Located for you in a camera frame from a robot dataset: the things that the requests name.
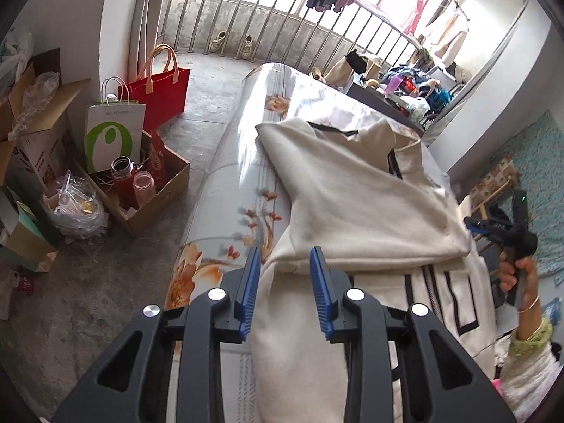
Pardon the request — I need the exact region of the grey curtain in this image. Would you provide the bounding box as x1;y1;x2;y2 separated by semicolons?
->
132;0;170;80

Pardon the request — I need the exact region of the metal balcony railing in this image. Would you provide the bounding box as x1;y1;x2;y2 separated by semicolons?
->
147;0;424;71

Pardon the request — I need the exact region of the red gift packet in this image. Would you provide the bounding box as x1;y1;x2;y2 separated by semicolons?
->
147;130;167;181

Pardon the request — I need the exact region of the pink bottle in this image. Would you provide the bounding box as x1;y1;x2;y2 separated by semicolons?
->
132;171;156;206

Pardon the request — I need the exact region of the red tote bag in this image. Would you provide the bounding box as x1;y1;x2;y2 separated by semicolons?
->
118;44;191;132

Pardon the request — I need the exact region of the clear plastic bag of items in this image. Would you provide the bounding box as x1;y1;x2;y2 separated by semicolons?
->
42;175;110;241

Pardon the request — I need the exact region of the large open cardboard box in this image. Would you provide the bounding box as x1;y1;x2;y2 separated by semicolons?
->
0;48;91;186

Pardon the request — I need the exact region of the hanging pink garment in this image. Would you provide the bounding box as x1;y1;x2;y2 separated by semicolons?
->
403;0;435;36

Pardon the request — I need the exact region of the wooden chair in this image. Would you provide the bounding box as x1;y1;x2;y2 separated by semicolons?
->
469;176;521;230

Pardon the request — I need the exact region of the red metal bottle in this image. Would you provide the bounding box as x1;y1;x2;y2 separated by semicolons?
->
110;156;141;210

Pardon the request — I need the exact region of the crumpled clear plastic wrap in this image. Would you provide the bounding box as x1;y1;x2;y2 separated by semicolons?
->
9;71;60;137

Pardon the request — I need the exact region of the dark desk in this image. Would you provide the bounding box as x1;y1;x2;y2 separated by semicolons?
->
344;81;426;137

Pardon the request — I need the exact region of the beige canvas bag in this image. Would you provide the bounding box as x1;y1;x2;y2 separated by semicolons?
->
324;50;382;86

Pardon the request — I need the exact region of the teal carton box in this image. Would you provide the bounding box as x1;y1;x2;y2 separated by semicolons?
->
0;185;59;273

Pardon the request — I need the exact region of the white green paper bag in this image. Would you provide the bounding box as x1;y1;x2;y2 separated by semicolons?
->
85;76;147;174

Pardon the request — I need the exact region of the low cardboard box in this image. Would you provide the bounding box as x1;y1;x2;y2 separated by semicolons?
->
73;130;191;236

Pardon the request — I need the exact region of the bed with floral sheet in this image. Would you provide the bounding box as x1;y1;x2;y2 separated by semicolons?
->
165;62;450;423

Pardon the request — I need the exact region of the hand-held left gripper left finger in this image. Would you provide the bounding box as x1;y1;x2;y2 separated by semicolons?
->
53;247;263;423

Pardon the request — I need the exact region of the red soda can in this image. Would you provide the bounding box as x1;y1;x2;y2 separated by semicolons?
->
13;271;36;296

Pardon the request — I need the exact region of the hanging beige coat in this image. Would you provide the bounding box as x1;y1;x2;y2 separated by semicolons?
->
423;9;470;60

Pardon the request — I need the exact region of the beige zip jacket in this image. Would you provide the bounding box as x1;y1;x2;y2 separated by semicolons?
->
251;117;501;423

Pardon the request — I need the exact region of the white plastic bag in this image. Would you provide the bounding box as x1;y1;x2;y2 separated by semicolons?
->
0;31;33;98

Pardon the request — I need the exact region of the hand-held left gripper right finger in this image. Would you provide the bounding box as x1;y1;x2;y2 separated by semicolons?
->
308;247;516;423

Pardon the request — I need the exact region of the person's right forearm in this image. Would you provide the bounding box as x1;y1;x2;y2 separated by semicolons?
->
500;297;562;421

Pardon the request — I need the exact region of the person's right hand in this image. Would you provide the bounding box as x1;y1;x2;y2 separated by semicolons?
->
499;256;540;313

